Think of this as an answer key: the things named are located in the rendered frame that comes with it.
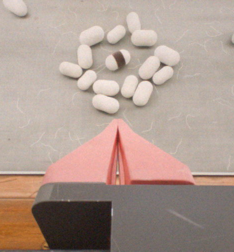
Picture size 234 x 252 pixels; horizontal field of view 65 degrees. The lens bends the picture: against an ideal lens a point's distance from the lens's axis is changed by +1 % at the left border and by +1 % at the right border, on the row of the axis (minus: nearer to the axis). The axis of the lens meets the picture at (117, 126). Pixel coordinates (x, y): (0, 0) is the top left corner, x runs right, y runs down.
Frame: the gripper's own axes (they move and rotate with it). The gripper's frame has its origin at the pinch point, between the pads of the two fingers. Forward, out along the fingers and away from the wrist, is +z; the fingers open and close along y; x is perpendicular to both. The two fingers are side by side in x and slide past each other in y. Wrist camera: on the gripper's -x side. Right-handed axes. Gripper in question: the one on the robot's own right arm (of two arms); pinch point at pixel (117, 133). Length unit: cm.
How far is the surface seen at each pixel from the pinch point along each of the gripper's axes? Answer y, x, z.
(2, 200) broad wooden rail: 12.7, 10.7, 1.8
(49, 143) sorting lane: 9.0, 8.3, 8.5
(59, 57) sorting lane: 8.7, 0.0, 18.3
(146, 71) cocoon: -3.8, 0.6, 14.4
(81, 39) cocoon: 5.1, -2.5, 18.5
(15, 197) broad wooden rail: 11.4, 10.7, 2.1
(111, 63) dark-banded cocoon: 0.8, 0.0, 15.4
